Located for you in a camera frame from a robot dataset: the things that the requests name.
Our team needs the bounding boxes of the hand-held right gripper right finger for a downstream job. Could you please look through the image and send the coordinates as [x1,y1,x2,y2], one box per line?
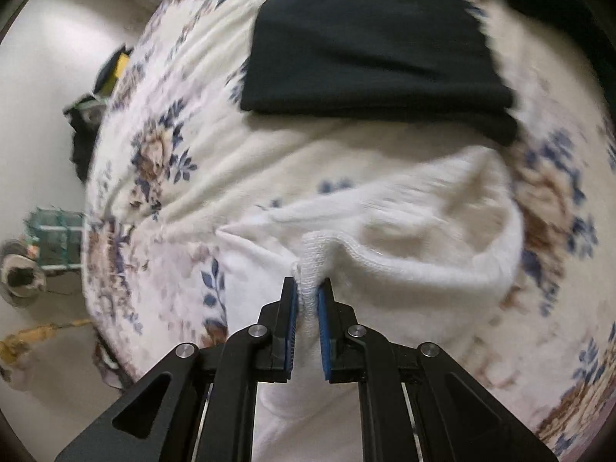
[316,278,559,462]

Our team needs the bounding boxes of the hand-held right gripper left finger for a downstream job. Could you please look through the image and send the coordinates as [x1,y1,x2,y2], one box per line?
[55,276,301,462]

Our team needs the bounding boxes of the white towel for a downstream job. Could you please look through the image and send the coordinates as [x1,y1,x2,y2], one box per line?
[216,144,525,462]

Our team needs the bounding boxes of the black hanging clothes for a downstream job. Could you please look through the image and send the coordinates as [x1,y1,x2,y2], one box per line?
[65,94,105,184]

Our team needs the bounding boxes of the floral blanket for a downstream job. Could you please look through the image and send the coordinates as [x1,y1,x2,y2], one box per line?
[82,0,616,462]

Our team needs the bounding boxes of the round grey object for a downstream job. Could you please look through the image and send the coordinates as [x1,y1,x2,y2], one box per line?
[0,239,47,307]

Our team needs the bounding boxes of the black folded garment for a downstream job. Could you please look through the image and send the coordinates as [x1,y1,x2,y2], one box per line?
[239,0,519,147]

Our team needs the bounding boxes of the yellow box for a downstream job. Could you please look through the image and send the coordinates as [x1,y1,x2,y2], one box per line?
[112,53,132,82]

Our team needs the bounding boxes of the green wire rack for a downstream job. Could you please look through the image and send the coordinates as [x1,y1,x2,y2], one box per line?
[24,208,88,275]

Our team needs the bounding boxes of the yellow brown rope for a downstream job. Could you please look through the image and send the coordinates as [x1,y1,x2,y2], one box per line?
[0,319,95,363]

